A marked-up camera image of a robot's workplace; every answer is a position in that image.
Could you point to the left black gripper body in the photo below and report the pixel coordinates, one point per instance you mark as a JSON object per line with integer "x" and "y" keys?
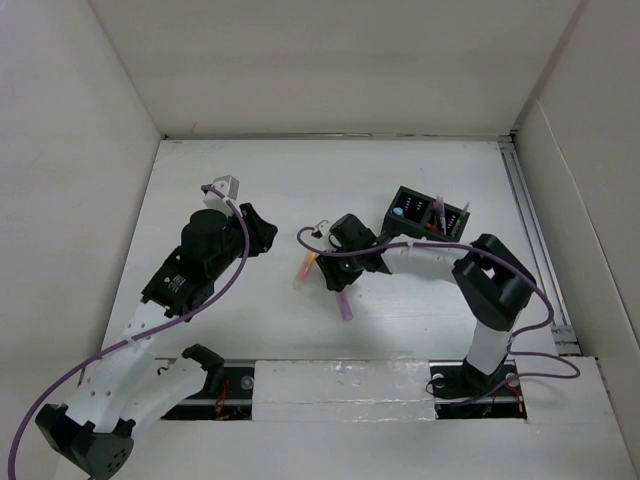
{"x": 234, "y": 249}

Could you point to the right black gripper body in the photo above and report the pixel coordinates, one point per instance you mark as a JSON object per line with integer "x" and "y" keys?
{"x": 341, "y": 271}

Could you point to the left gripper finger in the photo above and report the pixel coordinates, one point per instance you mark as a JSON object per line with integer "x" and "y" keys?
{"x": 258, "y": 247}
{"x": 256, "y": 226}

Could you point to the orange highlighter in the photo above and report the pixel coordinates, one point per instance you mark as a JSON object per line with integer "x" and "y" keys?
{"x": 303, "y": 271}

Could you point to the pink highlighter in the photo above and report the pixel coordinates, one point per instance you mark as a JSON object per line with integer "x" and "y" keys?
{"x": 344, "y": 306}

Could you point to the blue gel pen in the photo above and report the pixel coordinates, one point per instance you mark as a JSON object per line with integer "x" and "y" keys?
{"x": 444, "y": 213}

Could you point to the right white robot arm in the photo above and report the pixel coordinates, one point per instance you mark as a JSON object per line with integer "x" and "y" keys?
{"x": 494, "y": 284}

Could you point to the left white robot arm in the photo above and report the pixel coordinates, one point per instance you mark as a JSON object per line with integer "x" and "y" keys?
{"x": 97, "y": 427}

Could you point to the black two-slot pen holder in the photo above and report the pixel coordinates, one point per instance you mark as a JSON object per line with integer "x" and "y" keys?
{"x": 418, "y": 210}

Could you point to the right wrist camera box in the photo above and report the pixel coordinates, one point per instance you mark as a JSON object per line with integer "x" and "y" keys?
{"x": 321, "y": 229}

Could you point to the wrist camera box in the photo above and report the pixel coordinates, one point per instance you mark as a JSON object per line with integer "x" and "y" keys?
{"x": 321, "y": 229}
{"x": 220, "y": 191}

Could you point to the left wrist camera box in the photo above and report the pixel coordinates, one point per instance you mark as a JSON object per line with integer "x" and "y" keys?
{"x": 220, "y": 191}

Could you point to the aluminium rail right side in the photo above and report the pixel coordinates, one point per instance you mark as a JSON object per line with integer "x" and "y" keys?
{"x": 562, "y": 329}

